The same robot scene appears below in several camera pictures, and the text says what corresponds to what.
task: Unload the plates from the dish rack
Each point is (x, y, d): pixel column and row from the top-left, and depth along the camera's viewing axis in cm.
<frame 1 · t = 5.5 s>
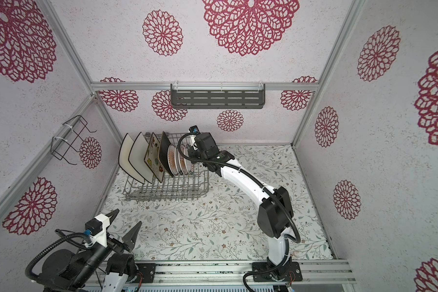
left hand: (129, 219, 60), fingers open
right hand: (191, 144, 82), fingers closed
white square plate black rim: (123, 158, 90), point 20 cm above the table
white square plate: (137, 156, 93), point 18 cm above the table
floral patterned square plate: (151, 158, 94), point 17 cm above the table
black square plate: (163, 148, 99), point 17 cm above the table
round plate orange pattern: (172, 159, 105), point 9 cm above the table
round plate orange sunburst: (179, 168, 97), point 11 cm above the table
green rim plate: (190, 166, 108), point 3 cm above the table

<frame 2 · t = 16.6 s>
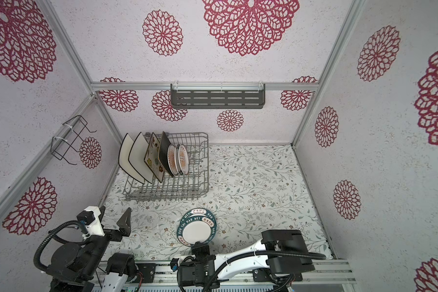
left hand: (117, 211, 63), fingers open
right hand: (196, 242, 76), fingers closed
round plate green rim: (196, 229, 85), point 3 cm above the table
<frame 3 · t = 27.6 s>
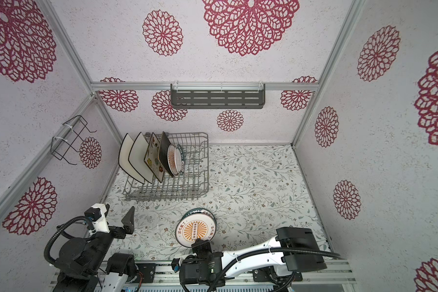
left hand: (121, 210, 65), fingers open
right hand: (196, 238, 73), fingers closed
round plate orange sunburst: (194, 226, 81), point 7 cm above the table
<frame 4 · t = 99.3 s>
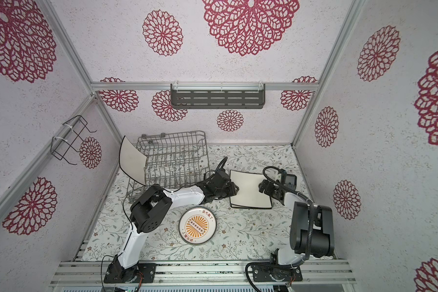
left hand: (236, 191, 95), fingers open
right hand: (267, 185, 95), fingers open
white square plate: (249, 195, 96), point 3 cm above the table
round plate orange pattern: (197, 225, 86), point 3 cm above the table
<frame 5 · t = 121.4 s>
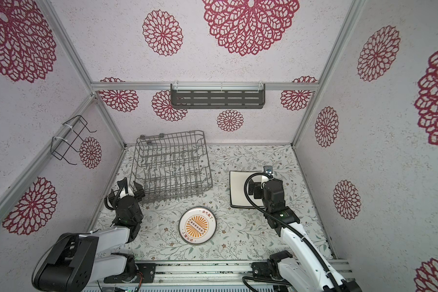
left hand: (123, 189, 85), fingers open
right hand: (262, 176, 80), fingers open
white square plate black rim: (238, 197, 93), point 5 cm above the table
